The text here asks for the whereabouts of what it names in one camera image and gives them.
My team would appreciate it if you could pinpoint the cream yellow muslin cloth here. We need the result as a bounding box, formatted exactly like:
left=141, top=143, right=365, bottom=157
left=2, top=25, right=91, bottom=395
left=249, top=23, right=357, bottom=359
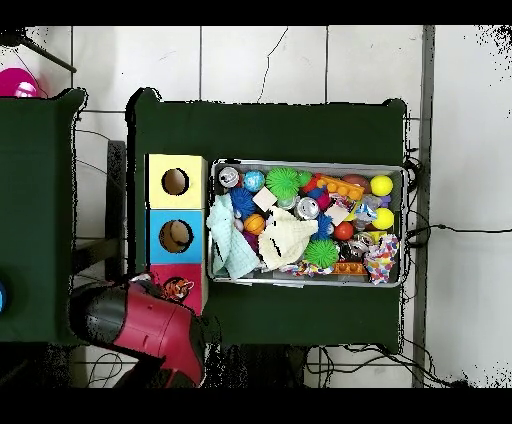
left=257, top=206, right=320, bottom=272

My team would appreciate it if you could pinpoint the mint green muslin cloth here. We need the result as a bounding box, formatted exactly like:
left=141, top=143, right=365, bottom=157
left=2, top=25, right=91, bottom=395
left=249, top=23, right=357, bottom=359
left=206, top=194, right=261, bottom=281

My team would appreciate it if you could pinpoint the orange tiger plush toy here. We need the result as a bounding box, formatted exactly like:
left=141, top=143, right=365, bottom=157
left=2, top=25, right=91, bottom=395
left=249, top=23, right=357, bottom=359
left=162, top=276, right=194, bottom=302

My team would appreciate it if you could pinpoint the clear mesh bin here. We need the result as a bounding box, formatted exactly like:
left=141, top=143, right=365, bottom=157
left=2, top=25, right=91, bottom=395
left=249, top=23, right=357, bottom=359
left=207, top=159, right=405, bottom=289

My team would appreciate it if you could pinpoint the wooden box with three holes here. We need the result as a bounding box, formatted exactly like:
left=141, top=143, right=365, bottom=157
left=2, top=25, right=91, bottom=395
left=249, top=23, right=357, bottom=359
left=144, top=153, right=211, bottom=315

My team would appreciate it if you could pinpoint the blue spiky ball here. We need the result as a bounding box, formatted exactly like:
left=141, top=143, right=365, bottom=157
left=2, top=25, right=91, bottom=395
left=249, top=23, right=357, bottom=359
left=229, top=187, right=257, bottom=221

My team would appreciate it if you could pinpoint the large green spiky ball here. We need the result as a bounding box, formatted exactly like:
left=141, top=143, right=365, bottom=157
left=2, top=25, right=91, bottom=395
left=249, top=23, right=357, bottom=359
left=265, top=166, right=302, bottom=203

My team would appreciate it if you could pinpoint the silver can with pull tab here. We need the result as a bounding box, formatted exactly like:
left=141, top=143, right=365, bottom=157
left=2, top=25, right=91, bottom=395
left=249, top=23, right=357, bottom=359
left=217, top=165, right=241, bottom=190

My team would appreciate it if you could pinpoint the silver can with open top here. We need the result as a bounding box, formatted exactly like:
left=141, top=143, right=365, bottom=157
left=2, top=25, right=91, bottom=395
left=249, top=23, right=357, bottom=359
left=295, top=196, right=321, bottom=222

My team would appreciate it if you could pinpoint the small green spiky ball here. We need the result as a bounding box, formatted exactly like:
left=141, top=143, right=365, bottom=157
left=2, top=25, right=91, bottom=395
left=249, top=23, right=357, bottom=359
left=305, top=238, right=341, bottom=270

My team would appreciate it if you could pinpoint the dark green table cloth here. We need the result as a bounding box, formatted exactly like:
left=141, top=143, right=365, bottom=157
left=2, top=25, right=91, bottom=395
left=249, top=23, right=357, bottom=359
left=126, top=87, right=409, bottom=352

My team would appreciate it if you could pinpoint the orange plastic toy piece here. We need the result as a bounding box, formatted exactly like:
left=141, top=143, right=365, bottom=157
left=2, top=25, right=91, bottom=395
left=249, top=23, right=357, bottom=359
left=315, top=174, right=368, bottom=203

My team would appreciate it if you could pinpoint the yellow ball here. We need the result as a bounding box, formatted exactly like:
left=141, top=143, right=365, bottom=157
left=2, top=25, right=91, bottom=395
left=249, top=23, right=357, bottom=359
left=370, top=174, right=394, bottom=198

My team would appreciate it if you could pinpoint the black floor stand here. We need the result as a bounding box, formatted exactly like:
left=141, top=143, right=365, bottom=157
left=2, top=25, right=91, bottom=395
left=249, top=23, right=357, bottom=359
left=70, top=139, right=128, bottom=285

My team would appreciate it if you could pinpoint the green cloth side table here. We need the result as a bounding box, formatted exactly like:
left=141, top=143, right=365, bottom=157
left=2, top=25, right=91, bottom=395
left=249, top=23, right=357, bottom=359
left=0, top=89, right=89, bottom=347

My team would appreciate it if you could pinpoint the pink bowl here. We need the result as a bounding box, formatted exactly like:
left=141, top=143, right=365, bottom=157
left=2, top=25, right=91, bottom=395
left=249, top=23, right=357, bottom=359
left=0, top=67, right=41, bottom=99

